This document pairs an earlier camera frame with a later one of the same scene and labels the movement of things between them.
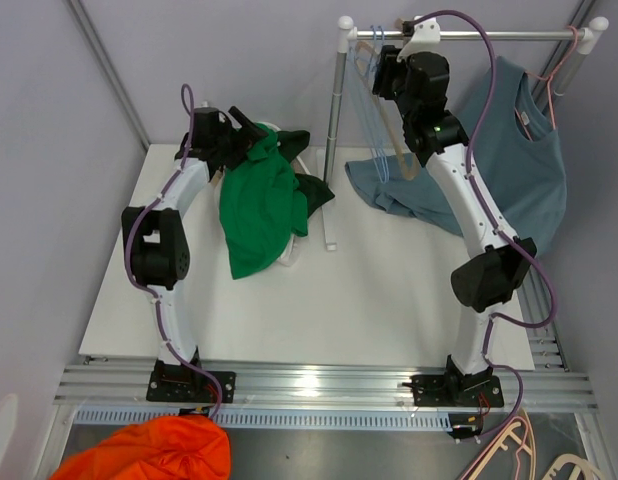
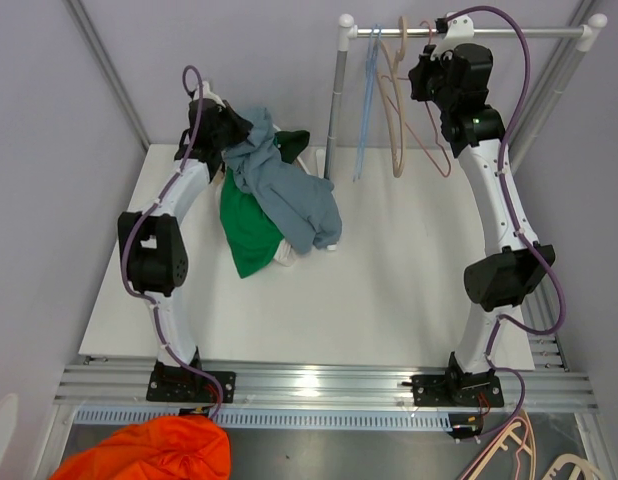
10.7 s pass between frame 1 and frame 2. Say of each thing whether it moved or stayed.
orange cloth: stayed
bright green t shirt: stayed
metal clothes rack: stayed
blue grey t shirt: moved
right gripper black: moved
